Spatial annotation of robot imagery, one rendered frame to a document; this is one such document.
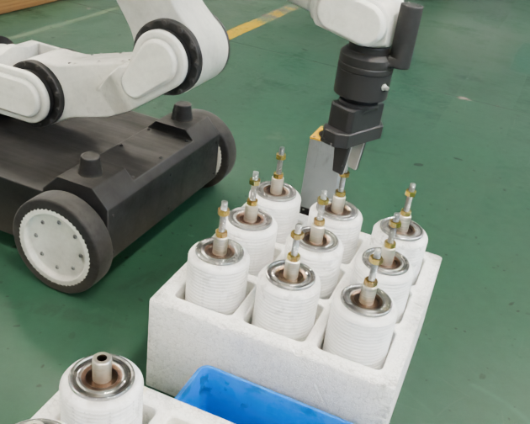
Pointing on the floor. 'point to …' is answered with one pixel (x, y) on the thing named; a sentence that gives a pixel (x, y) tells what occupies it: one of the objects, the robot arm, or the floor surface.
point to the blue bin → (246, 400)
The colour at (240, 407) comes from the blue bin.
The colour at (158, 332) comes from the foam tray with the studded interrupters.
